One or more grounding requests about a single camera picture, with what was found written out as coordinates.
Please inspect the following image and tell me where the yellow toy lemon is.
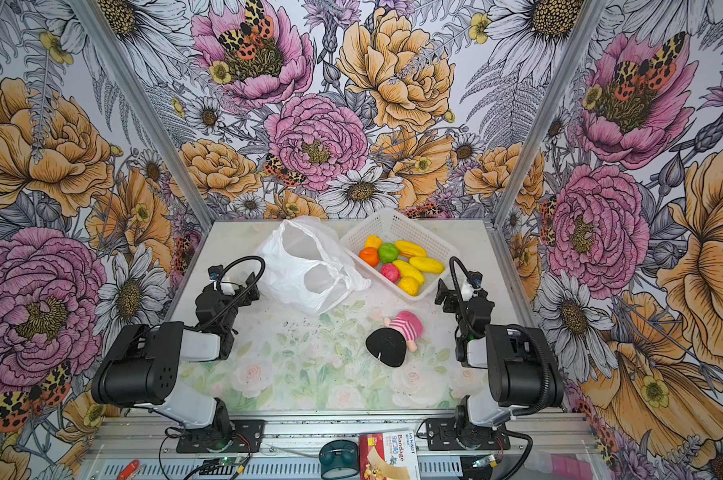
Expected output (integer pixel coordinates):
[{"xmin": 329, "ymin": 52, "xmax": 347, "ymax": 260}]
[{"xmin": 397, "ymin": 276, "xmax": 421, "ymax": 297}]

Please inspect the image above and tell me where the yellow toy corn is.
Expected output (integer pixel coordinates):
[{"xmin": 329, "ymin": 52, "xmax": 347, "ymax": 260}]
[{"xmin": 393, "ymin": 260, "xmax": 425, "ymax": 285}]

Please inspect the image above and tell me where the pink toy strawberry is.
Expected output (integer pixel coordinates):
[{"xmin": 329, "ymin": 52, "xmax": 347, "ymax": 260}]
[{"xmin": 379, "ymin": 263, "xmax": 401, "ymax": 284}]

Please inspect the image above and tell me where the white plastic bag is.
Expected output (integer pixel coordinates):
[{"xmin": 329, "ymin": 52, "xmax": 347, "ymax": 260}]
[{"xmin": 255, "ymin": 216, "xmax": 371, "ymax": 315}]

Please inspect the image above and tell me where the green toy leaf fruit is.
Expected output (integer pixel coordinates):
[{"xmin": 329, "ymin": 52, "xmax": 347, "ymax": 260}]
[{"xmin": 379, "ymin": 243, "xmax": 399, "ymax": 264}]

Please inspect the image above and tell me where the orange toy orange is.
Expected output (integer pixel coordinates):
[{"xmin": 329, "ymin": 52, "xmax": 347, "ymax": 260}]
[{"xmin": 358, "ymin": 247, "xmax": 381, "ymax": 268}]

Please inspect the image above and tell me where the peach toy fruit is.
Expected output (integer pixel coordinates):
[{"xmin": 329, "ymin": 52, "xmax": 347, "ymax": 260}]
[{"xmin": 365, "ymin": 235, "xmax": 383, "ymax": 250}]

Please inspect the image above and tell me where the yellow toy banana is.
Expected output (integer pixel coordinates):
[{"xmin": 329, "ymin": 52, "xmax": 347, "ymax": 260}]
[{"xmin": 395, "ymin": 240, "xmax": 429, "ymax": 258}]

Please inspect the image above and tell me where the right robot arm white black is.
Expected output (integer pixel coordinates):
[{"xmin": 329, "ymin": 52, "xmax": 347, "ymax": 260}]
[{"xmin": 425, "ymin": 272, "xmax": 565, "ymax": 451}]

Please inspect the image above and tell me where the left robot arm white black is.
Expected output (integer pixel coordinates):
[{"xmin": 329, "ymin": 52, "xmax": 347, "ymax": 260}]
[{"xmin": 91, "ymin": 255, "xmax": 265, "ymax": 453}]

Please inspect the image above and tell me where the yellow toy mango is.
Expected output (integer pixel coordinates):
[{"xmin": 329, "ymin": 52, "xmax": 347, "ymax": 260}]
[{"xmin": 409, "ymin": 256, "xmax": 445, "ymax": 275}]

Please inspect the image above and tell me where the white plastic mesh basket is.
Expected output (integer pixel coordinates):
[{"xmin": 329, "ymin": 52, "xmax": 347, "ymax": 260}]
[{"xmin": 340, "ymin": 209, "xmax": 459, "ymax": 302}]

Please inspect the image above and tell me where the red white bandage box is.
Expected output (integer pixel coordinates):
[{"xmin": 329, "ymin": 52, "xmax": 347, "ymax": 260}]
[{"xmin": 358, "ymin": 430, "xmax": 421, "ymax": 480}]

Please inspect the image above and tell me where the pink transparent packet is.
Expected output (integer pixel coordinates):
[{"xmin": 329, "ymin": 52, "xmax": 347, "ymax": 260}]
[{"xmin": 525, "ymin": 450, "xmax": 593, "ymax": 480}]

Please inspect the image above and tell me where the teal round tape dispenser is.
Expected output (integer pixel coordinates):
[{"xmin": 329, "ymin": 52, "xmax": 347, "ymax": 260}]
[{"xmin": 318, "ymin": 440, "xmax": 359, "ymax": 480}]

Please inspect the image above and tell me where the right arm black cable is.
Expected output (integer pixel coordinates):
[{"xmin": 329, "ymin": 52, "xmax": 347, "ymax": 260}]
[{"xmin": 447, "ymin": 256, "xmax": 565, "ymax": 480}]

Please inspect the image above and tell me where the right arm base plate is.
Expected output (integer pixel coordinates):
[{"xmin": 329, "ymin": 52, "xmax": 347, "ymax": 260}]
[{"xmin": 425, "ymin": 417, "xmax": 511, "ymax": 451}]

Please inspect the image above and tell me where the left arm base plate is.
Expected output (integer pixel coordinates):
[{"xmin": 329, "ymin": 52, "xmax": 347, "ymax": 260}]
[{"xmin": 175, "ymin": 419, "xmax": 265, "ymax": 454}]

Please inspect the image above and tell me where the red handled tool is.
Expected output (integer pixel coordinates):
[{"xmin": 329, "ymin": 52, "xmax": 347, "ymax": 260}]
[{"xmin": 116, "ymin": 460, "xmax": 141, "ymax": 480}]

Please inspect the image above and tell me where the aluminium corner post left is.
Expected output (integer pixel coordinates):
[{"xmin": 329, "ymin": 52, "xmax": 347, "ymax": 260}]
[{"xmin": 71, "ymin": 1, "xmax": 214, "ymax": 231}]

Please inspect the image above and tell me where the aluminium corner post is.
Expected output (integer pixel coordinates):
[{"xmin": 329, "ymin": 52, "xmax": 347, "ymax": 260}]
[
  {"xmin": 71, "ymin": 1, "xmax": 214, "ymax": 231},
  {"xmin": 493, "ymin": 0, "xmax": 607, "ymax": 228}
]

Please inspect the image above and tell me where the aluminium corner post right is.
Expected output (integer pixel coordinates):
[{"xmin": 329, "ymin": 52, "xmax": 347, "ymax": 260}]
[{"xmin": 493, "ymin": 0, "xmax": 607, "ymax": 228}]

